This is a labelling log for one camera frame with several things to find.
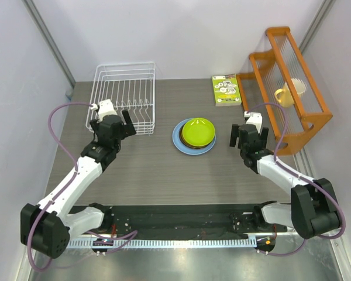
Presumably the lime green plate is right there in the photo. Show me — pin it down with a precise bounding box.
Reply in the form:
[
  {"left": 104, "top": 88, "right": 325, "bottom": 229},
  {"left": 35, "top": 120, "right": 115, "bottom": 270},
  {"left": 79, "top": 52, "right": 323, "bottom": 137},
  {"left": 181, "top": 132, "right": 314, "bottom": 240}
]
[{"left": 180, "top": 118, "right": 216, "bottom": 149}]

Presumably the light blue plate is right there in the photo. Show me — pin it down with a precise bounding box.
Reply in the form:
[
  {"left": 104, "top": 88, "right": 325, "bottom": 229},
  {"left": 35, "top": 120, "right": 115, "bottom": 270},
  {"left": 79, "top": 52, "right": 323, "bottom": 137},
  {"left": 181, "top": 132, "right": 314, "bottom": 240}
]
[{"left": 172, "top": 118, "right": 216, "bottom": 156}]

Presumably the yellow patterned plate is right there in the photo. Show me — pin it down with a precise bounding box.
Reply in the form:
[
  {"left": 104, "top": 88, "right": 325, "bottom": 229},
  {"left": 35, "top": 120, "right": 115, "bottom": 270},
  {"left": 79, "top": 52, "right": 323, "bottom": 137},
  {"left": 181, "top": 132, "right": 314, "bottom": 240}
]
[{"left": 179, "top": 128, "right": 212, "bottom": 149}]

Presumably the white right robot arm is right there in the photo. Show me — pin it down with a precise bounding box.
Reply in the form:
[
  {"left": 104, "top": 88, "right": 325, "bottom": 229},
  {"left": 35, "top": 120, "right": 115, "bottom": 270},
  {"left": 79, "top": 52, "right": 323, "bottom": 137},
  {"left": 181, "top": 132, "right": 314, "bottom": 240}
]
[{"left": 229, "top": 124, "right": 345, "bottom": 239}]

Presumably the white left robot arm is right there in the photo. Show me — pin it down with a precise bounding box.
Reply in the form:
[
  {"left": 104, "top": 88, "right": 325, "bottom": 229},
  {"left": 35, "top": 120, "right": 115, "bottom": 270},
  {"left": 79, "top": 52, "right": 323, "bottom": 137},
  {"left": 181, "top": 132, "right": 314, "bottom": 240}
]
[{"left": 20, "top": 110, "right": 136, "bottom": 259}]

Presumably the orange wooden shelf rack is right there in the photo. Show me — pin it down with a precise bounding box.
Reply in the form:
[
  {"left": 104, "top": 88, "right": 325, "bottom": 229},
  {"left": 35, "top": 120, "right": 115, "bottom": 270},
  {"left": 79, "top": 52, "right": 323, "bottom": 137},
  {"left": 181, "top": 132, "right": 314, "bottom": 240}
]
[{"left": 236, "top": 26, "right": 333, "bottom": 155}]

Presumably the green picture book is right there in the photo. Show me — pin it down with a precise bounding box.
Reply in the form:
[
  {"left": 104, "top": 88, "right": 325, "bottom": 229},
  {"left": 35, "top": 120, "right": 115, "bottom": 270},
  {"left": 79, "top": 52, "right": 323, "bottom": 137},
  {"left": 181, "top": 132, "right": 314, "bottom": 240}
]
[{"left": 211, "top": 74, "right": 242, "bottom": 106}]

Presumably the yellow mug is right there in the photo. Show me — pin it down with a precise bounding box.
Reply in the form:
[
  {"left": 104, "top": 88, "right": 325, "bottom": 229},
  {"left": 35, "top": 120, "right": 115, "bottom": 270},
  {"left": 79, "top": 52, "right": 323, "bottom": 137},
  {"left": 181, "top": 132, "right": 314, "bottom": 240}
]
[{"left": 274, "top": 78, "right": 307, "bottom": 107}]

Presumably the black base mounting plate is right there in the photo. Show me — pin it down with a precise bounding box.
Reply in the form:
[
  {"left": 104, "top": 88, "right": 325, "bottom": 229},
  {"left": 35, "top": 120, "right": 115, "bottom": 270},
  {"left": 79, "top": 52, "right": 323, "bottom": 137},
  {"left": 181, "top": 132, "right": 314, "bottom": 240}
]
[{"left": 73, "top": 204, "right": 288, "bottom": 241}]

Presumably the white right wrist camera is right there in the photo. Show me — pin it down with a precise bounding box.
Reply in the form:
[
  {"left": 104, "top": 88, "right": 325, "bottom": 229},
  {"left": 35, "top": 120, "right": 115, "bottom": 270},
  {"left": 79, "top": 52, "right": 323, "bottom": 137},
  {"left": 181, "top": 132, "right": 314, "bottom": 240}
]
[{"left": 243, "top": 111, "right": 263, "bottom": 133}]

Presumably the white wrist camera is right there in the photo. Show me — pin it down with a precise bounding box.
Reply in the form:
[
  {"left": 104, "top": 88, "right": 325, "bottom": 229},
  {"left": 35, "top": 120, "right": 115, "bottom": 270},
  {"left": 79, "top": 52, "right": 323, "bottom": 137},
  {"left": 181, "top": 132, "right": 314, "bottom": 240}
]
[
  {"left": 243, "top": 111, "right": 263, "bottom": 133},
  {"left": 90, "top": 99, "right": 117, "bottom": 121}
]

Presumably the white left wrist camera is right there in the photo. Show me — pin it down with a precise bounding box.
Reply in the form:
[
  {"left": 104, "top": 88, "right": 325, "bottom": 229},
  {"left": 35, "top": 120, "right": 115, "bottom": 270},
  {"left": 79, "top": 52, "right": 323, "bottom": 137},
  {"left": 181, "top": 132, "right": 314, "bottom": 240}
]
[{"left": 90, "top": 99, "right": 117, "bottom": 121}]

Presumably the white wire dish rack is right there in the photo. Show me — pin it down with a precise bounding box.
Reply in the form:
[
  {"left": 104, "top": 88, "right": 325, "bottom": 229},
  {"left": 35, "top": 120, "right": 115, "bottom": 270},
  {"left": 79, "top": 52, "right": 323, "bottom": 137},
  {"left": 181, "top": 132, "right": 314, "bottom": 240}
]
[{"left": 89, "top": 61, "right": 156, "bottom": 135}]

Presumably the aluminium rail frame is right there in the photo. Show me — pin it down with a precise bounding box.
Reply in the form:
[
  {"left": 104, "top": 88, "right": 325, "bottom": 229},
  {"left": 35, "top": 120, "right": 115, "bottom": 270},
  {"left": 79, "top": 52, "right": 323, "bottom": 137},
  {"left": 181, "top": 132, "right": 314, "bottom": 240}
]
[{"left": 16, "top": 210, "right": 351, "bottom": 281}]

